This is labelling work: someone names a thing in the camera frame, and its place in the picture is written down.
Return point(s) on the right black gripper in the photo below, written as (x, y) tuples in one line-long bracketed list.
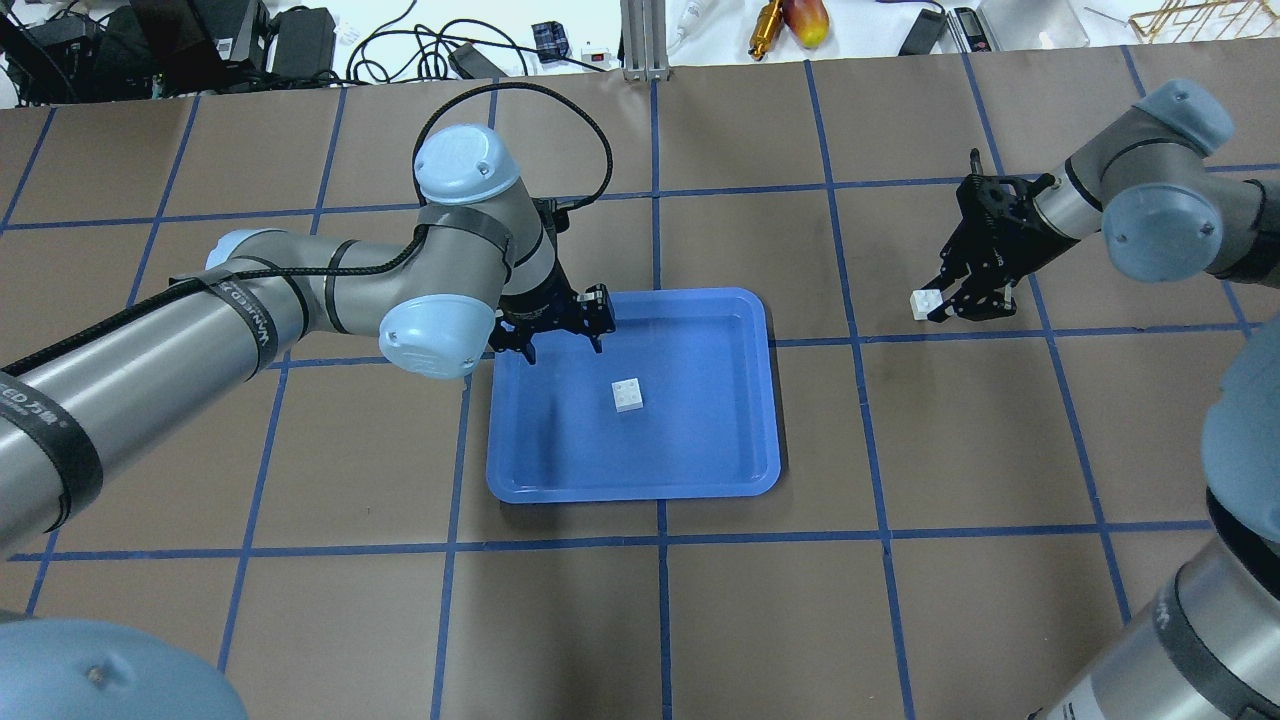
[(1006, 243)]

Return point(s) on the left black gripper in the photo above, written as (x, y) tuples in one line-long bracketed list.
[(541, 306)]

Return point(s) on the white block with studs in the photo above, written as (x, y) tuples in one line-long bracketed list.
[(627, 395)]

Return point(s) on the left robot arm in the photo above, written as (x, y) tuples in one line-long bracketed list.
[(480, 272)]

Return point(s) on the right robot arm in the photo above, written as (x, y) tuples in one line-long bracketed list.
[(1141, 193)]

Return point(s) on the blue plastic tray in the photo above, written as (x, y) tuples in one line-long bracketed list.
[(678, 404)]

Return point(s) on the black remote device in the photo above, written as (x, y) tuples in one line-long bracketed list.
[(924, 33)]

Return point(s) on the small black box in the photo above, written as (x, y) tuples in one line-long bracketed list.
[(550, 42)]

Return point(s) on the red yellow fruit toy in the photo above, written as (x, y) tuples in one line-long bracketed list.
[(808, 21)]

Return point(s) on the brass metal cylinder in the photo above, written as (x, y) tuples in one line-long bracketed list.
[(766, 29)]

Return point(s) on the black power adapter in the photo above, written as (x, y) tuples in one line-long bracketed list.
[(304, 43)]

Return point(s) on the white switch with red button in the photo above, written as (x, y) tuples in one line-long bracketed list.
[(598, 56)]

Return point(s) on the aluminium frame post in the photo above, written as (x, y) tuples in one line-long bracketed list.
[(643, 50)]

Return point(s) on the gold wire rack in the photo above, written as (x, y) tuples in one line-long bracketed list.
[(1185, 22)]

